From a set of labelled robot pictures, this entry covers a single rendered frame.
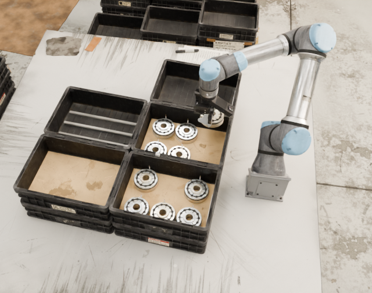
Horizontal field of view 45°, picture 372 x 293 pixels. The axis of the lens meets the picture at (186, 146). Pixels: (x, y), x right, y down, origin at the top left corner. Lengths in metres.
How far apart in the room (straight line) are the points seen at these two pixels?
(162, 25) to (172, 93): 1.22
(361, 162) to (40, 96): 2.12
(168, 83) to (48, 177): 0.77
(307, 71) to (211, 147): 0.55
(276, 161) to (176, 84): 0.70
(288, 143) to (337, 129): 1.63
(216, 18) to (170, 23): 0.36
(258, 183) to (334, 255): 1.00
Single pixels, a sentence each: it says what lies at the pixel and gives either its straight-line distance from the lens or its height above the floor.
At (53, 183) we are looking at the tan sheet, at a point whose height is 0.83.
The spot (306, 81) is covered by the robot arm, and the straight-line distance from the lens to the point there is 1.87.
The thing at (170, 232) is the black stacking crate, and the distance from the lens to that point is 1.82.
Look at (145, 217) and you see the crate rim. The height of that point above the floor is 0.93.
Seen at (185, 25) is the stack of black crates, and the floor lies 0.38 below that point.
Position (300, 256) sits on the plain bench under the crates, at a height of 0.70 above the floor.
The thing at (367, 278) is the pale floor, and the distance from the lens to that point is 2.87.
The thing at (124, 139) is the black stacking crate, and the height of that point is 0.83.
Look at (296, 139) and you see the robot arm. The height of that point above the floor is 1.08.
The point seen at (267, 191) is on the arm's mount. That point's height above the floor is 0.77.
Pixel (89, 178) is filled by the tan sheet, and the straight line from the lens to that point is 2.00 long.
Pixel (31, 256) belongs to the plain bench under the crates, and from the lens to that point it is 2.02.
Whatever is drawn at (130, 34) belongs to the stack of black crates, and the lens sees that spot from 3.54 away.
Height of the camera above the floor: 2.47
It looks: 52 degrees down
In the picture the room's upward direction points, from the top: 3 degrees clockwise
